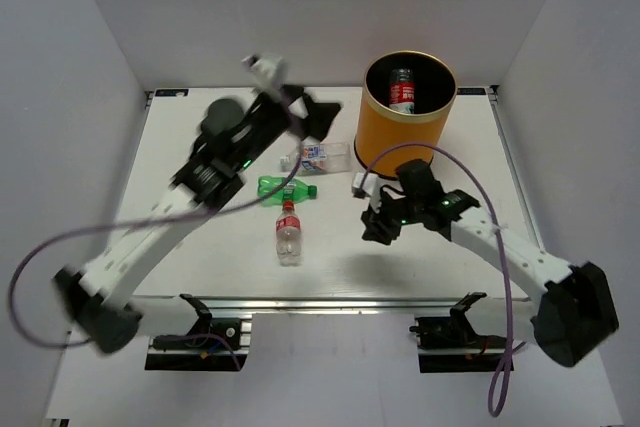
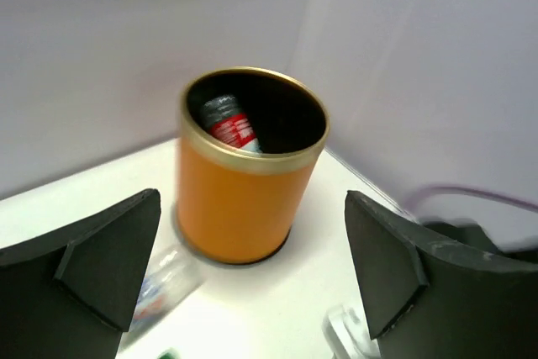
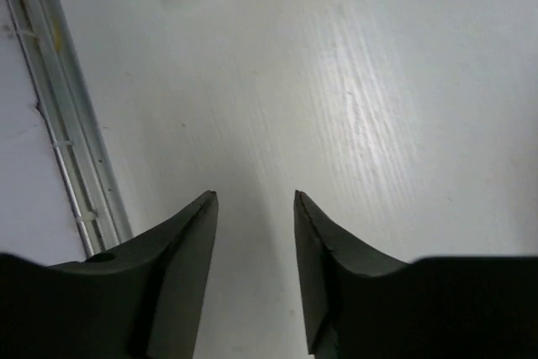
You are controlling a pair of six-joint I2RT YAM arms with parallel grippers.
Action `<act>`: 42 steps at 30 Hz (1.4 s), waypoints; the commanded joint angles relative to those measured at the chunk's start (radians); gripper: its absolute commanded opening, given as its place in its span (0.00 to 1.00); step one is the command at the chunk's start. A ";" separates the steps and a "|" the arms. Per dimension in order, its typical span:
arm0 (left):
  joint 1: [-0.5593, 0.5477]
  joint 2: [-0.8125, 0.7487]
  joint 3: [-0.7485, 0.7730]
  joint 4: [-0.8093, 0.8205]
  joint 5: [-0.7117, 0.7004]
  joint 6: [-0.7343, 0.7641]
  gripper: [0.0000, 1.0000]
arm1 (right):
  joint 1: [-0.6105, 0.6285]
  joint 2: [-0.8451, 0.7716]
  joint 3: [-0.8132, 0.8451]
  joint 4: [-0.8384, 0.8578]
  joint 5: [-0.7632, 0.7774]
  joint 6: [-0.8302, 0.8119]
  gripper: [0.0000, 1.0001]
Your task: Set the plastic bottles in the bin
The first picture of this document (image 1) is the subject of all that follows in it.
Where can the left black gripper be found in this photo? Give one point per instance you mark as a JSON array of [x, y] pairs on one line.
[[314, 125]]

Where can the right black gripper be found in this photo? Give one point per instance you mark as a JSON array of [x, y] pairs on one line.
[[377, 227]]

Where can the clear bottle blue orange label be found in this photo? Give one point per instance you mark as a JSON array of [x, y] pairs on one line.
[[325, 158]]

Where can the green plastic bottle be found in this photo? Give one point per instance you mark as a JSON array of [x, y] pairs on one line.
[[295, 191]]

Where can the red label bottle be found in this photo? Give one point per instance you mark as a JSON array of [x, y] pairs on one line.
[[402, 91], [288, 236]]

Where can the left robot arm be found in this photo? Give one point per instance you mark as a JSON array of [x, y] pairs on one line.
[[98, 297]]

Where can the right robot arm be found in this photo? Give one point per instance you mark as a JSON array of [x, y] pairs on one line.
[[568, 310]]

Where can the orange cylindrical bin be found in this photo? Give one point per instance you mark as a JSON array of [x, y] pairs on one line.
[[390, 138]]

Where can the red label bottle upright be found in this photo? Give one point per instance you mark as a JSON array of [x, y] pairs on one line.
[[288, 236]]

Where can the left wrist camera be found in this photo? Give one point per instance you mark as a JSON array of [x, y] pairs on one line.
[[268, 71]]

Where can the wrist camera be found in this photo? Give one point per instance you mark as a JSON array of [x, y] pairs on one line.
[[365, 185], [268, 71]]

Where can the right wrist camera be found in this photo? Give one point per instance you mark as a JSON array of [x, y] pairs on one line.
[[365, 185]]

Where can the aluminium table rail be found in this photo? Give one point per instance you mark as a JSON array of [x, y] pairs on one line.
[[240, 307]]

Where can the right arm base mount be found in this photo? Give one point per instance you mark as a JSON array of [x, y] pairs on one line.
[[449, 344]]

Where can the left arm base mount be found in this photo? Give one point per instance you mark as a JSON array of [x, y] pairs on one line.
[[187, 335]]

